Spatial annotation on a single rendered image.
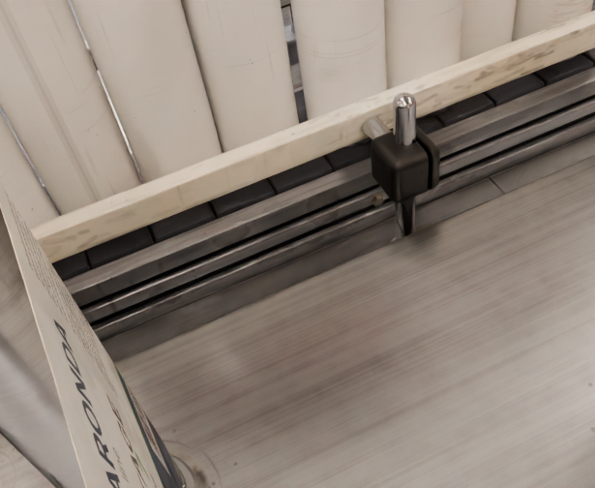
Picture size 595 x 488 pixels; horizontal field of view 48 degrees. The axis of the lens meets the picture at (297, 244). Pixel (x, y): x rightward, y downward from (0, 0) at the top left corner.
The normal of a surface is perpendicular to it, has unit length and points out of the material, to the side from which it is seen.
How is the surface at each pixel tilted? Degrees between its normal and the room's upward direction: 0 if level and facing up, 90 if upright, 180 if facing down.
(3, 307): 90
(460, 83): 90
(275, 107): 90
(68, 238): 90
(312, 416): 0
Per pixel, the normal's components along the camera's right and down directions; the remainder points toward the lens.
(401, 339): -0.13, -0.66
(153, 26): 0.57, 0.56
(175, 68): 0.76, 0.42
